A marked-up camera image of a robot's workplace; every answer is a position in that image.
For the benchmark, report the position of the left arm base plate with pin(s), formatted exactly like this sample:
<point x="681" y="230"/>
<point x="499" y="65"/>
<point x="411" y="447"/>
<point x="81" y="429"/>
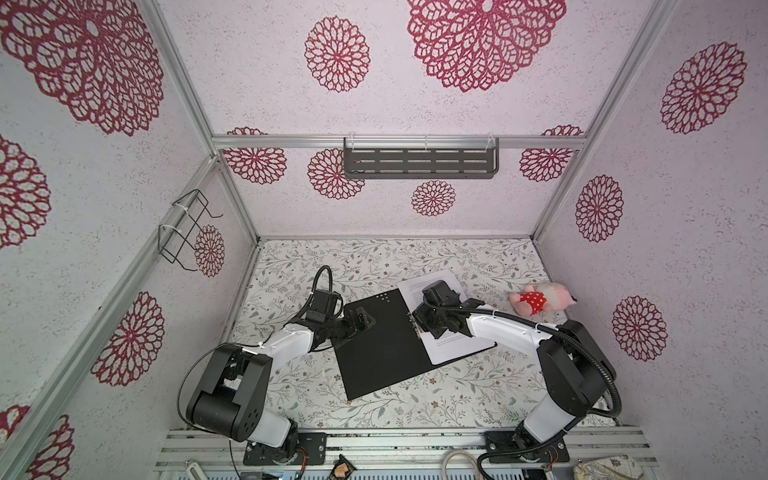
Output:
<point x="299" y="449"/>

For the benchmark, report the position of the black wire wall rack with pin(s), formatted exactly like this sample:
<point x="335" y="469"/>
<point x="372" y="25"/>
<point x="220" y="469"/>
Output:
<point x="173" y="238"/>

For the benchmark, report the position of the patterned cloth bag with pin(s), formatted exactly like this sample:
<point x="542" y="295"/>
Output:
<point x="620" y="467"/>

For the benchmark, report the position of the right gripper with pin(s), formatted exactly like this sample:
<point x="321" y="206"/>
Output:
<point x="418" y="316"/>

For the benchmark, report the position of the pink plush toy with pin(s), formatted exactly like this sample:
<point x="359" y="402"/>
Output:
<point x="548" y="297"/>

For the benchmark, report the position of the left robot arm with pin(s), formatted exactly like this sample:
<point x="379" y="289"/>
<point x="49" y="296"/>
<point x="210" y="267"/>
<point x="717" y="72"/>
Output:
<point x="229" y="398"/>

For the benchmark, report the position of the printed paper sheet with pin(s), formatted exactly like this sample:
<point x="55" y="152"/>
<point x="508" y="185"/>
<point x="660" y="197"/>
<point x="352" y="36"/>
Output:
<point x="449" y="346"/>

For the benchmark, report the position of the blue black folder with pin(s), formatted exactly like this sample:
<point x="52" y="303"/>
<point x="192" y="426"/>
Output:
<point x="392" y="350"/>

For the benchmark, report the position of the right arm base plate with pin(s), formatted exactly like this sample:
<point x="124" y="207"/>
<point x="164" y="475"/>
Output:
<point x="517" y="446"/>

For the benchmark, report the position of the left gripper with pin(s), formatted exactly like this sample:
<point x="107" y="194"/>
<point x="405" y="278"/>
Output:
<point x="360" y="313"/>

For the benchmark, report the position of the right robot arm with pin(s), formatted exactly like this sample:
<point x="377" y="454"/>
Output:
<point x="579" y="379"/>

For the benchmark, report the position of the grey wall shelf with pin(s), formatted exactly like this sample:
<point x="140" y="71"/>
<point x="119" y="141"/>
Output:
<point x="424" y="163"/>

